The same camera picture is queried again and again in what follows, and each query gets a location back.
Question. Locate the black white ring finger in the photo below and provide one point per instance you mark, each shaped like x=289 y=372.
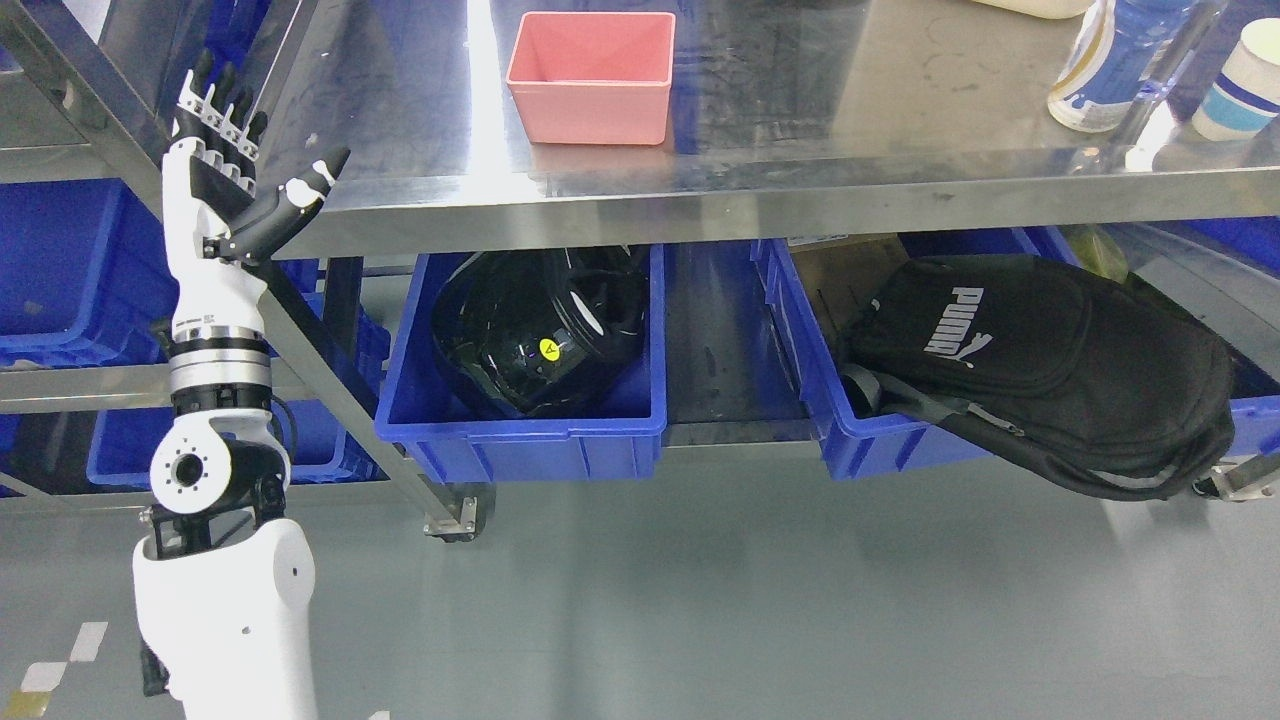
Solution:
x=218 y=97

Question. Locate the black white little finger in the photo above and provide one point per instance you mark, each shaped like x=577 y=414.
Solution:
x=193 y=118

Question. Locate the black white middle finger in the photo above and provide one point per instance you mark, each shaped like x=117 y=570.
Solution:
x=237 y=116

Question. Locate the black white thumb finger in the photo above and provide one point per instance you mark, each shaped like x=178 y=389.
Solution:
x=259 y=226

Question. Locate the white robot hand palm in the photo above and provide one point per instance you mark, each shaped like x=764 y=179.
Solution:
x=216 y=296

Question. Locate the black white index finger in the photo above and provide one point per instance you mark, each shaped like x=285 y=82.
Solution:
x=249 y=146

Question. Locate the pink plastic storage box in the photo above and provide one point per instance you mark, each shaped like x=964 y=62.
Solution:
x=594 y=78

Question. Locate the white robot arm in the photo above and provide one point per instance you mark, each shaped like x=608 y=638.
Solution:
x=223 y=582

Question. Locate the cream plastic container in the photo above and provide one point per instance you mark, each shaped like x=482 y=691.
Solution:
x=1043 y=9

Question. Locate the blue bin far left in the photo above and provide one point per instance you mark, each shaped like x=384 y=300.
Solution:
x=83 y=276

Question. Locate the blue bin lower left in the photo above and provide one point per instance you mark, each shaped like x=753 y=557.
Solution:
x=124 y=440

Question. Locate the black helmet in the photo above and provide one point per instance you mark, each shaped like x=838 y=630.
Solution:
x=540 y=333

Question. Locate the blue bin with helmet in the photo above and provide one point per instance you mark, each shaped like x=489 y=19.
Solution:
x=617 y=437

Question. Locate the stainless steel table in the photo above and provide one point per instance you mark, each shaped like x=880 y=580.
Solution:
x=787 y=119

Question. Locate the blue bin with backpack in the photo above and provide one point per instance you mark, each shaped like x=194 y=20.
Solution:
x=856 y=445

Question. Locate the black Puma backpack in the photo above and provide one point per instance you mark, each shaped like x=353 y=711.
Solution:
x=1060 y=371

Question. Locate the blue label plastic bottle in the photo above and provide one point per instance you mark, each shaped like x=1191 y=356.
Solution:
x=1125 y=59

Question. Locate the white blue paper cup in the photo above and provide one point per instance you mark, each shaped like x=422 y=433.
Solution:
x=1244 y=96

